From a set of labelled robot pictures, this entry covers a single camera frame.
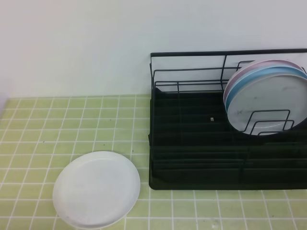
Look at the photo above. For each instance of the pink plate in rack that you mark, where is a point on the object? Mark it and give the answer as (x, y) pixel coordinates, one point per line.
(257, 65)

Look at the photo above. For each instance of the white marbled plate in rack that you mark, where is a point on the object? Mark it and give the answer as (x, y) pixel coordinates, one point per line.
(271, 104)

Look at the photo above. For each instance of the black wire dish rack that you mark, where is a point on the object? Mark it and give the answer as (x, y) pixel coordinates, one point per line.
(192, 144)

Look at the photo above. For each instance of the white round plate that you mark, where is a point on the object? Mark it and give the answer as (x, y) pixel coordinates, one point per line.
(96, 190)

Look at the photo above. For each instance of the blue plate in rack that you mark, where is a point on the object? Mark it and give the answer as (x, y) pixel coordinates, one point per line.
(257, 75)

